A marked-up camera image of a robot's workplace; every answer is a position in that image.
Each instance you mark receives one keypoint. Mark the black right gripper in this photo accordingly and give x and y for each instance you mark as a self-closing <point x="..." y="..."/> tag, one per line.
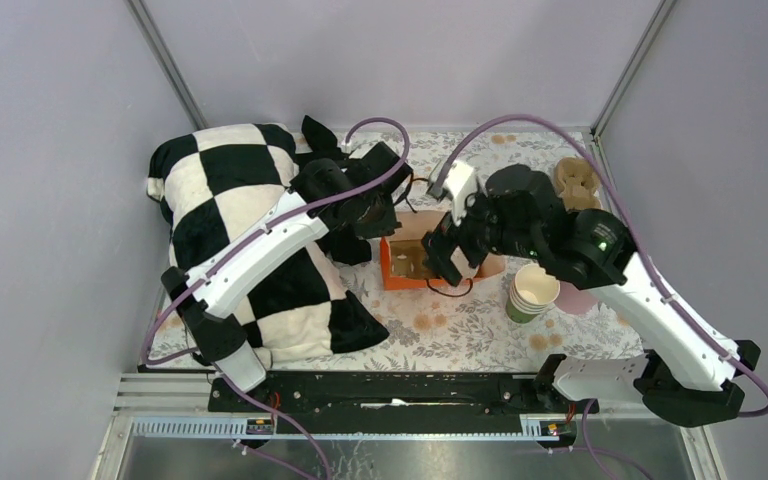
<point x="438" y="251"/>

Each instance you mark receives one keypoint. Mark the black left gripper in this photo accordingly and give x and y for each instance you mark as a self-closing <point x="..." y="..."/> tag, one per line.
<point x="385" y="226"/>

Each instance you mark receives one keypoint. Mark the brown cardboard cup carrier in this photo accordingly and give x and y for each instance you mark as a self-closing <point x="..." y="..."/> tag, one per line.
<point x="407" y="260"/>

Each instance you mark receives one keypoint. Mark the orange paper bag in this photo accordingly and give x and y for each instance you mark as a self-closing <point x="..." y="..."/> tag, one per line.
<point x="413" y="227"/>

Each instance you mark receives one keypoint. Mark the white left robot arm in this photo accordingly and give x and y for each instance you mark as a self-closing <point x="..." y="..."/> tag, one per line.
<point x="325" y="195"/>

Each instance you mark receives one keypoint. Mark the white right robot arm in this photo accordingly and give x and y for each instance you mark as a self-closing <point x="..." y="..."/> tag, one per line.
<point x="686" y="374"/>

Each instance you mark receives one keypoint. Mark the floral table mat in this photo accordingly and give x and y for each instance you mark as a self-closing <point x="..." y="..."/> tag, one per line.
<point x="432" y="332"/>

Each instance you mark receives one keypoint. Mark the stack of green paper cups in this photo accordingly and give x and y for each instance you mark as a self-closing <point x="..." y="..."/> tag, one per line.
<point x="531" y="292"/>

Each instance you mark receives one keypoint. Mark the pink cup of stirrers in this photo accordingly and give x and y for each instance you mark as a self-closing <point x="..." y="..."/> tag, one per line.
<point x="574" y="301"/>

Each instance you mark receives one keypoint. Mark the black white checkered blanket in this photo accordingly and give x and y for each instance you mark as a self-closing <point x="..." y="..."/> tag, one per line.
<point x="259" y="219"/>

